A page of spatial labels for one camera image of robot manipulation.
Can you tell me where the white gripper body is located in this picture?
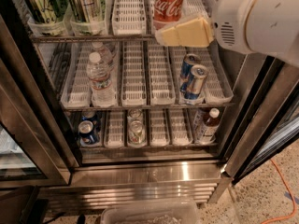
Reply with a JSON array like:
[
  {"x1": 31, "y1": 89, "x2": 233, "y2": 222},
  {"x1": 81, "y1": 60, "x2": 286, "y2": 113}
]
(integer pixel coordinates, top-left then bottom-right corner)
[{"x1": 211, "y1": 0, "x2": 257, "y2": 54}]

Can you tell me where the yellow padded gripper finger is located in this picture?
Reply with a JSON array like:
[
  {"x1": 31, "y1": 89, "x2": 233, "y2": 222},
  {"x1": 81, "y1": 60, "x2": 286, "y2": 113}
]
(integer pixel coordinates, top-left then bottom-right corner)
[{"x1": 155, "y1": 16, "x2": 214, "y2": 48}]

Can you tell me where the red coke can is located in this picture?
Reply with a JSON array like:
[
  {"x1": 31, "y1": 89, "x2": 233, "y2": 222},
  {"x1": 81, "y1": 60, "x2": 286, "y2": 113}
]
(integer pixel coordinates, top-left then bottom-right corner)
[{"x1": 153, "y1": 0, "x2": 184, "y2": 29}]

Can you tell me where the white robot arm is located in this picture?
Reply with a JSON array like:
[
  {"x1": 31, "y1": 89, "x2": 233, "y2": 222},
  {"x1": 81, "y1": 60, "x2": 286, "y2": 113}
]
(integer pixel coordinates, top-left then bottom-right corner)
[{"x1": 155, "y1": 0, "x2": 299, "y2": 67}]

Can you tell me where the rear blue red bull can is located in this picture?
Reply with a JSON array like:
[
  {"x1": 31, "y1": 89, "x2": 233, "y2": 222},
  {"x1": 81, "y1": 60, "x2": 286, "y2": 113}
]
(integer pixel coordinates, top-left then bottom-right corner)
[{"x1": 179, "y1": 53, "x2": 201, "y2": 92}]

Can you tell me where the blue red bull can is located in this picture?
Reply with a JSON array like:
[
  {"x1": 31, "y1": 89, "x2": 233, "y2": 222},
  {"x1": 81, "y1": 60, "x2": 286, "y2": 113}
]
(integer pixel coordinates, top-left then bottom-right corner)
[
  {"x1": 179, "y1": 53, "x2": 201, "y2": 92},
  {"x1": 184, "y1": 64, "x2": 208, "y2": 104}
]

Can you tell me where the front blue red bull can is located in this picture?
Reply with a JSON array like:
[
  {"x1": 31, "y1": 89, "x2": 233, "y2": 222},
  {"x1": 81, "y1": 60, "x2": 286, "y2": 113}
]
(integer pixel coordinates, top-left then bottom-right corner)
[{"x1": 184, "y1": 64, "x2": 208, "y2": 104}]

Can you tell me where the white tray top shelf empty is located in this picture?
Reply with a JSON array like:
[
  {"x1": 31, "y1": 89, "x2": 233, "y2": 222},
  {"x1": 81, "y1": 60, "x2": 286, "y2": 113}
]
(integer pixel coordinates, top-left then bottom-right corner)
[{"x1": 112, "y1": 0, "x2": 147, "y2": 35}]

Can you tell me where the white tray middle shelf centre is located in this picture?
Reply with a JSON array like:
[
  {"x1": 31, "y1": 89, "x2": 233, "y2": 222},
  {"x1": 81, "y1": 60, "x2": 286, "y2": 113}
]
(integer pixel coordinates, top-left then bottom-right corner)
[{"x1": 121, "y1": 41, "x2": 147, "y2": 106}]

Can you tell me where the rear silver soda can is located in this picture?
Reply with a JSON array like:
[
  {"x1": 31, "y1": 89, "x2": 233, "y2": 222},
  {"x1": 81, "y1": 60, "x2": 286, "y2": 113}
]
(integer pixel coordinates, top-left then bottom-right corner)
[{"x1": 127, "y1": 109, "x2": 144, "y2": 122}]

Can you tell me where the silver soda can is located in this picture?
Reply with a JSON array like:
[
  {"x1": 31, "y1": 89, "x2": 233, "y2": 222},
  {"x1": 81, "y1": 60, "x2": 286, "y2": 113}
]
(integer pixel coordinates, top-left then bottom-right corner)
[
  {"x1": 127, "y1": 109, "x2": 144, "y2": 122},
  {"x1": 128, "y1": 119, "x2": 146, "y2": 147}
]

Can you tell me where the open glass fridge door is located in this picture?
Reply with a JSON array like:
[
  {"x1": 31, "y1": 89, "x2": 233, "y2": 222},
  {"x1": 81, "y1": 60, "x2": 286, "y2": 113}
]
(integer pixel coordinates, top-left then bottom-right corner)
[{"x1": 225, "y1": 57, "x2": 299, "y2": 184}]

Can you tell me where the green tall can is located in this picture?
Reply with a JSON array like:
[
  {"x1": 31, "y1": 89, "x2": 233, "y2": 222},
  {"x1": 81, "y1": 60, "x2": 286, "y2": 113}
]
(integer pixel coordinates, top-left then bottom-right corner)
[
  {"x1": 69, "y1": 0, "x2": 105, "y2": 35},
  {"x1": 25, "y1": 0, "x2": 67, "y2": 36}
]

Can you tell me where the front silver soda can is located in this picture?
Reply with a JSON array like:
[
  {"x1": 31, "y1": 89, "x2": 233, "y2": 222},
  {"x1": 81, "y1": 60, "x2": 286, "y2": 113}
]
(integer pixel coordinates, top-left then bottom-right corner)
[{"x1": 128, "y1": 119, "x2": 146, "y2": 147}]

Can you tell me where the stainless steel fridge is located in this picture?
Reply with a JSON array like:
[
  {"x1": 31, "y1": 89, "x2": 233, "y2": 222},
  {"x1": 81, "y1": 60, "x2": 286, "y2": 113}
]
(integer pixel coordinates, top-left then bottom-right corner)
[{"x1": 0, "y1": 0, "x2": 299, "y2": 215}]

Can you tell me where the rear blue pepsi can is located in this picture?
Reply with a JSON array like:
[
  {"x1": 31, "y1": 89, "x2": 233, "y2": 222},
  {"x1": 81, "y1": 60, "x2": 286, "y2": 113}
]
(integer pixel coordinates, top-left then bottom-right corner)
[{"x1": 81, "y1": 111, "x2": 101, "y2": 131}]

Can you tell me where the blue pepsi can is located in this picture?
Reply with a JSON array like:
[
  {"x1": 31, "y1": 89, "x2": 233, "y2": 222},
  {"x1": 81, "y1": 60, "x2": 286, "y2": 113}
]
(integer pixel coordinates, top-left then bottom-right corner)
[
  {"x1": 81, "y1": 111, "x2": 101, "y2": 131},
  {"x1": 78, "y1": 120, "x2": 100, "y2": 147}
]

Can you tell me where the front blue pepsi can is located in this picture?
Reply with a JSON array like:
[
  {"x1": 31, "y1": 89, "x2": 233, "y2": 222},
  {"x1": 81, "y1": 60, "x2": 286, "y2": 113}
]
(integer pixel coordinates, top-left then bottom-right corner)
[{"x1": 78, "y1": 120, "x2": 100, "y2": 147}]

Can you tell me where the green tall can left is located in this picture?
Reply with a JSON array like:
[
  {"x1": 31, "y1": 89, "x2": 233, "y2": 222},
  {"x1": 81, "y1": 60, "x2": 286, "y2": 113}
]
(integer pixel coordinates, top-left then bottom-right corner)
[{"x1": 25, "y1": 0, "x2": 67, "y2": 36}]

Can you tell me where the brown tea bottle white cap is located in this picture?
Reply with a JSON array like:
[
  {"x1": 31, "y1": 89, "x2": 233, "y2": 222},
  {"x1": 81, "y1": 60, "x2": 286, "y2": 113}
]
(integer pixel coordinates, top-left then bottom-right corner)
[{"x1": 196, "y1": 108, "x2": 220, "y2": 144}]

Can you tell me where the rear clear water bottle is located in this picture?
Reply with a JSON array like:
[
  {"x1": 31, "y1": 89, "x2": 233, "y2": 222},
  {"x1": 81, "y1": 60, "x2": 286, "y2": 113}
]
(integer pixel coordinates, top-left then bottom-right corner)
[{"x1": 92, "y1": 42, "x2": 113, "y2": 67}]

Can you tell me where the clear water bottle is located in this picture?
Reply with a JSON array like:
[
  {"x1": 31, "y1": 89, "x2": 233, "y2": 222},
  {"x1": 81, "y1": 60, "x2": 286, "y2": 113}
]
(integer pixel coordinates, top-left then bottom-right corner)
[
  {"x1": 92, "y1": 42, "x2": 113, "y2": 67},
  {"x1": 86, "y1": 52, "x2": 115, "y2": 107}
]

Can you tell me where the front clear water bottle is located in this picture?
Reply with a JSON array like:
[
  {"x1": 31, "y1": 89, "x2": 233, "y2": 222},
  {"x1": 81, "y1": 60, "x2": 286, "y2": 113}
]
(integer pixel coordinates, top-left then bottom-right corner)
[{"x1": 86, "y1": 52, "x2": 115, "y2": 107}]

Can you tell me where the clear plastic bin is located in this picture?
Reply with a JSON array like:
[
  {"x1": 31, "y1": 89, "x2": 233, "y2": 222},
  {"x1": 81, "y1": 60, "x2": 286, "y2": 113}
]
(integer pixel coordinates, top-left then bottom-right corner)
[{"x1": 100, "y1": 198, "x2": 201, "y2": 224}]

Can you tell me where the orange extension cable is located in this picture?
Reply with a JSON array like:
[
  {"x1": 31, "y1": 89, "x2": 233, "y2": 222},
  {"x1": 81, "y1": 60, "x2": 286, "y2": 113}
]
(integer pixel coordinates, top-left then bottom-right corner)
[{"x1": 260, "y1": 158, "x2": 298, "y2": 224}]

